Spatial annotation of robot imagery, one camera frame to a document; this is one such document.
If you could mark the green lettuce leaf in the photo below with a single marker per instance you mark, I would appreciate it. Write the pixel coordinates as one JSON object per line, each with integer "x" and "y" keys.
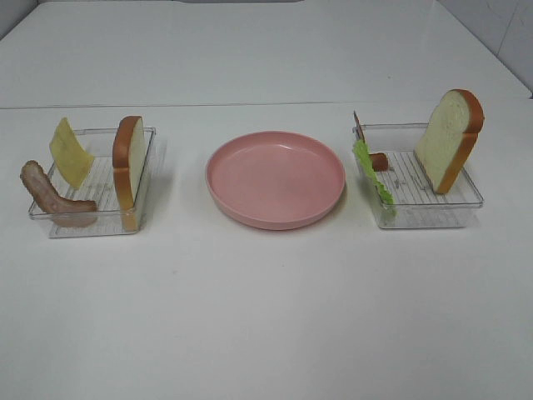
{"x": 372, "y": 175}

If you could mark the brown bacon strip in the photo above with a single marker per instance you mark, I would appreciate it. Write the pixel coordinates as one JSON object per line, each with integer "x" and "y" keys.
{"x": 379, "y": 160}

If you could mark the bread slice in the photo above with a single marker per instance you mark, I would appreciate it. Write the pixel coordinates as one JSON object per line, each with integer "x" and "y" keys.
{"x": 128, "y": 155}
{"x": 450, "y": 136}

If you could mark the pink wavy bacon strip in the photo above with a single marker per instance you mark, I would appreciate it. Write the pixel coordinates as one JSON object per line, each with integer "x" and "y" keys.
{"x": 36, "y": 181}

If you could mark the pink round plate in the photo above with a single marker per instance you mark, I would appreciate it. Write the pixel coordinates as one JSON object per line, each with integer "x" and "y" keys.
{"x": 275, "y": 180}

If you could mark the right clear plastic tray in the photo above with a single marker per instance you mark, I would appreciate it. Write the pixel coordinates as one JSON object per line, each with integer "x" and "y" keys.
{"x": 415, "y": 204}

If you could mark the clear plastic tray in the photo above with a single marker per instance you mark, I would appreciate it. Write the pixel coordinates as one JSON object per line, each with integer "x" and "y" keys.
{"x": 99, "y": 187}
{"x": 415, "y": 204}

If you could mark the left clear plastic tray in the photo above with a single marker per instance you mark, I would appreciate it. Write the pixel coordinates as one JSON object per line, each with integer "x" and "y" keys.
{"x": 99, "y": 187}

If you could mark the yellow cheese slice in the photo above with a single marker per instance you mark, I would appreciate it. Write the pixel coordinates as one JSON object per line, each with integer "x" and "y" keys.
{"x": 72, "y": 161}

